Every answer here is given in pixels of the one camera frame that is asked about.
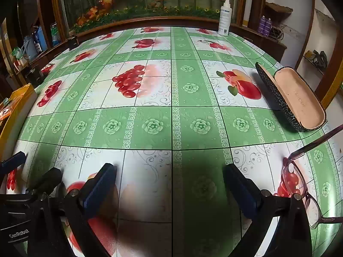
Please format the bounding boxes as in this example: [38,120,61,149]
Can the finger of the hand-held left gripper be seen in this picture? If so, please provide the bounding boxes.
[0,151,27,176]
[27,167,63,196]

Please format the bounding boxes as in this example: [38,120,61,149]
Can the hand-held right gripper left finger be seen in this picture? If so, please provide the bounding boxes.
[28,163,118,257]

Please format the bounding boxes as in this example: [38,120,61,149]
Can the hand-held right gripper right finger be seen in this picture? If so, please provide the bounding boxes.
[223,163,313,257]

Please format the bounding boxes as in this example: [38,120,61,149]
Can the yellow cardboard box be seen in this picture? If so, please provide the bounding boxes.
[0,84,38,161]

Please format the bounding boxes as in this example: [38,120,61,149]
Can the green fruit print tablecloth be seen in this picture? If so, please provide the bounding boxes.
[5,26,343,257]

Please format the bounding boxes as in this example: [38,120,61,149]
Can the black patterned glasses case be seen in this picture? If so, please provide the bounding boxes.
[254,61,327,133]

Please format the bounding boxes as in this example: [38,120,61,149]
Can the light blue thermos jug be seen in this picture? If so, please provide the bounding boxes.
[23,36,38,61]

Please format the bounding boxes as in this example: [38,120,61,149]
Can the blue flask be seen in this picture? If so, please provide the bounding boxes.
[33,27,49,52]

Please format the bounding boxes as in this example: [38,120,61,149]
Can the green white bottle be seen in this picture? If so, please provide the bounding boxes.
[50,23,61,46]

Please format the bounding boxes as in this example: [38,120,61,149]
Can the white spray bottle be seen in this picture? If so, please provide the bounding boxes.
[218,0,231,37]

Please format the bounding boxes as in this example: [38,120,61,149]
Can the purple frame eyeglasses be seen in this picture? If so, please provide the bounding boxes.
[280,124,343,229]

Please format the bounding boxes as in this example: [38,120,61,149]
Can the black cables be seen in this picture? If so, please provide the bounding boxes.
[271,25,284,39]

